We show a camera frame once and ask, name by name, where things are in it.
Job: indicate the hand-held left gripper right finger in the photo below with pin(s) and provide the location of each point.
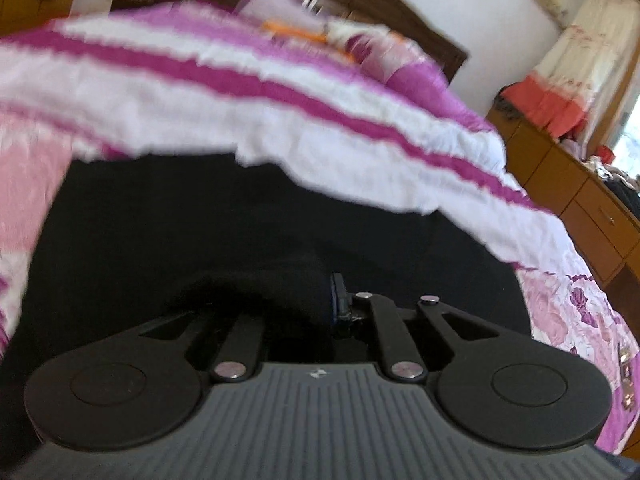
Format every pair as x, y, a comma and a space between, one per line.
339, 305

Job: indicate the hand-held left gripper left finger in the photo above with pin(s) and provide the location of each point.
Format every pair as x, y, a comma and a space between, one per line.
240, 340

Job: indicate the black knit sweater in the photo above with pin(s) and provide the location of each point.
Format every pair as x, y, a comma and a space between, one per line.
200, 220

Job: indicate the pile of clothes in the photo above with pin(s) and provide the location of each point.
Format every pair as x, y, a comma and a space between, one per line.
615, 180

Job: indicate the purple floral pillow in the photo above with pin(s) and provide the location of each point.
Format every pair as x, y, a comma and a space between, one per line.
410, 75

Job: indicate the wooden cabinet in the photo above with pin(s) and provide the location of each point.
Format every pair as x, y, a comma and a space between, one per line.
550, 170

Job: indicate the purple floral bed sheet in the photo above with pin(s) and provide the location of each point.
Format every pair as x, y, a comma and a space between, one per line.
250, 70

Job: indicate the dark grey cloth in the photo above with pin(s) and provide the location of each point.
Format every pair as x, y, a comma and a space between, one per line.
505, 105

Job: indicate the orange plush toy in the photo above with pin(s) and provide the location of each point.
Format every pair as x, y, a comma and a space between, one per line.
300, 32

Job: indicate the dark wooden headboard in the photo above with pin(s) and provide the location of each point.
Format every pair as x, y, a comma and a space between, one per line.
380, 0

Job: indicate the pale pillow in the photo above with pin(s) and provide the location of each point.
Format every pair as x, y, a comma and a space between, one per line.
270, 5

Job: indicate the floral curtain with coral hem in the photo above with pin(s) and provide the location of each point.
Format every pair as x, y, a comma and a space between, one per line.
565, 95

